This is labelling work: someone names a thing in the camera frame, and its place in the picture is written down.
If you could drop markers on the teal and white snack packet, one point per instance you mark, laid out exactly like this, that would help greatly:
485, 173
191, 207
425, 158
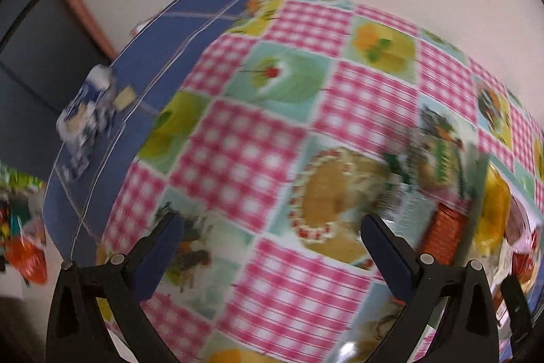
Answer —
408, 206

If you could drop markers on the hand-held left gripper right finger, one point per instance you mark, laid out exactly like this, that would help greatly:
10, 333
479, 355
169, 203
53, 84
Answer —
389, 256

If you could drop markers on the orange snack bag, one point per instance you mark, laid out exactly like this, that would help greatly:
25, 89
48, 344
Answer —
27, 259

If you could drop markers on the green colourful snack bag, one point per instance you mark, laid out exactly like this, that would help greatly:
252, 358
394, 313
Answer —
19, 179

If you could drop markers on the dark cabinet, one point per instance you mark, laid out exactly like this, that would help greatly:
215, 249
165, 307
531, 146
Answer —
29, 61

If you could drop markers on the checkered printed tablecloth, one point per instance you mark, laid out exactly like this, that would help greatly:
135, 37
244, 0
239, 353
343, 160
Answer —
263, 142

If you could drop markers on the blue and white snack packet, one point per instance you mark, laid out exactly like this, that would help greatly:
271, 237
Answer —
85, 120

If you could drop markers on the red patterned snack packet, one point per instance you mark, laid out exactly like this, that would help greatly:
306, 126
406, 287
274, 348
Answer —
446, 235

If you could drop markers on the brown and white biscuit packet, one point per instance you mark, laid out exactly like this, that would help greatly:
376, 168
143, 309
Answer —
520, 220

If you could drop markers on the salmon pink board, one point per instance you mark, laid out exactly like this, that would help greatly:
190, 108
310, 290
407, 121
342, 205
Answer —
87, 16

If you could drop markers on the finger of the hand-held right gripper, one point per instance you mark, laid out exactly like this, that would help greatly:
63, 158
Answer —
516, 307

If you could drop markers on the small beige wrapped candy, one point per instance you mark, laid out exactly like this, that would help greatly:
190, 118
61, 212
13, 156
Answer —
125, 98

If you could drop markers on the green clear cookie packet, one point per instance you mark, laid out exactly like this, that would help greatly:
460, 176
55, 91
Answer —
440, 159

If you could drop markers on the small red snack packet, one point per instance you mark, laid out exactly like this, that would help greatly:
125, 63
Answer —
523, 266

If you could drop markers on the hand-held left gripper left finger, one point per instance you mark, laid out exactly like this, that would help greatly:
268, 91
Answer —
161, 256

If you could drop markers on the yellow clear snack packet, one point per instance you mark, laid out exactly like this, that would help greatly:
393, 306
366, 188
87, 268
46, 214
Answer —
493, 210

